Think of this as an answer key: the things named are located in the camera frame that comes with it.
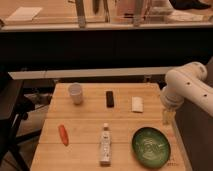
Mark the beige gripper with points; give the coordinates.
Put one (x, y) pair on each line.
(168, 116)

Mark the red pepper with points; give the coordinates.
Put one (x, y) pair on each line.
(63, 135)

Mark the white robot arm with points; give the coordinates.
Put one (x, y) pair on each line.
(186, 82)

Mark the white rectangular block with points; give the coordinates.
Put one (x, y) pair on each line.
(137, 104)

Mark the green plate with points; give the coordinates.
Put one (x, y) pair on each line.
(151, 147)

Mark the black rectangular block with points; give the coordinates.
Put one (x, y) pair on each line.
(109, 99)

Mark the white squeeze bottle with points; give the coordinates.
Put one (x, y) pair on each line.
(105, 146)

